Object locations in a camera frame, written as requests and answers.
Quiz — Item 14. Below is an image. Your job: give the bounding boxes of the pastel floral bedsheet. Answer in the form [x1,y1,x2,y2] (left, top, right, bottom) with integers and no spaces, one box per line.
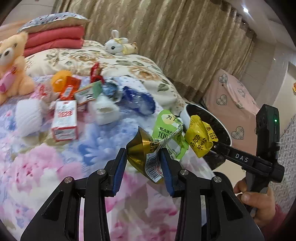
[1,96,180,240]

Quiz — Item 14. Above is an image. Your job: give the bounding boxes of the yellow snack packet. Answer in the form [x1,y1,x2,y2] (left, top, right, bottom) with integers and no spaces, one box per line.
[185,115,218,158]

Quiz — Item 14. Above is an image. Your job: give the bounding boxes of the right hand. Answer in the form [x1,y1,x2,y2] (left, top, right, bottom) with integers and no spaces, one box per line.
[233,179,276,228]

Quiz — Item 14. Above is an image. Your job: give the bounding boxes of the gold and green wrapper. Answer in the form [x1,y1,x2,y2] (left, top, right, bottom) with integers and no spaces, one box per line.
[126,109,189,183]

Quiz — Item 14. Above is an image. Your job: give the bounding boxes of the orange foam fruit net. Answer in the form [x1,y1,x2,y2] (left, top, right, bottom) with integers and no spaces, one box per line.
[50,70,72,92]

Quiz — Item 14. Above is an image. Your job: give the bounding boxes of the green white small box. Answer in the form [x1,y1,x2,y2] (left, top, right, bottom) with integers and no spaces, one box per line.
[74,81,103,106]

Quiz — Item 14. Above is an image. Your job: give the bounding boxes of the red snack wrapper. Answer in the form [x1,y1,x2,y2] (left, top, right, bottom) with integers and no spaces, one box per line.
[90,62,104,83]

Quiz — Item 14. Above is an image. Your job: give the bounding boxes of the orange snack wrapper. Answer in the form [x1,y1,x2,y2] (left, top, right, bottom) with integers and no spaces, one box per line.
[60,76,81,100]

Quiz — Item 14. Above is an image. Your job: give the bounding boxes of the folded red blanket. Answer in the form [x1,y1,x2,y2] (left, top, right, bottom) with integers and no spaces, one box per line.
[24,26,85,57]

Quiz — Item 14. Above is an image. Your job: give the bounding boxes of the cream teddy bear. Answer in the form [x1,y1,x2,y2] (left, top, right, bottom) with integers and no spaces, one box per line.
[1,32,35,104]

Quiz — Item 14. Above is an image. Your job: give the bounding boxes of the tan small bear plush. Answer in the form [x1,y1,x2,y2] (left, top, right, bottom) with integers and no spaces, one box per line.
[122,42,138,55]

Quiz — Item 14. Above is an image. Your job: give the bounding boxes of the blue plastic wrapper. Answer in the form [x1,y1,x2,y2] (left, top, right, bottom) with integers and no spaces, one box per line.
[122,86,156,115]

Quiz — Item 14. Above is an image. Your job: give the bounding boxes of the white cup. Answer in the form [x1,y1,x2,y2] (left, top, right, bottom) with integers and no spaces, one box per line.
[87,94,120,126]

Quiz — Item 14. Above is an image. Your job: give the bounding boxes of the white red carton box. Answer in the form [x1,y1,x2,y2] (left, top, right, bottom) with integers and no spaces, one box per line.
[51,100,78,142]

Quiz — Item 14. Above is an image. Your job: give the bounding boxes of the beige patterned curtain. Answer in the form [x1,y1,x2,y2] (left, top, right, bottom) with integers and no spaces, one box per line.
[53,0,256,102]

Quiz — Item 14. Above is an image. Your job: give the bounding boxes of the floral cream quilt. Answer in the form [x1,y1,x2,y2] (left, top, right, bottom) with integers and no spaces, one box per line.
[25,41,185,114]

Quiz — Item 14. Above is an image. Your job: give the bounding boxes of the blue patterned pillow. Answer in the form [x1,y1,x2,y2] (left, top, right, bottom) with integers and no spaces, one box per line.
[17,12,91,33]

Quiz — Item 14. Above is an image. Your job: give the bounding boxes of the pink heart cover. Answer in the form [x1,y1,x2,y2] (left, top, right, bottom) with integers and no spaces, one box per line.
[203,69,259,155]

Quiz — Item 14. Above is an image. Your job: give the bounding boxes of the white bunny plush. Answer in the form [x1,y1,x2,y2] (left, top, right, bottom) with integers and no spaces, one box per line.
[104,30,128,56]

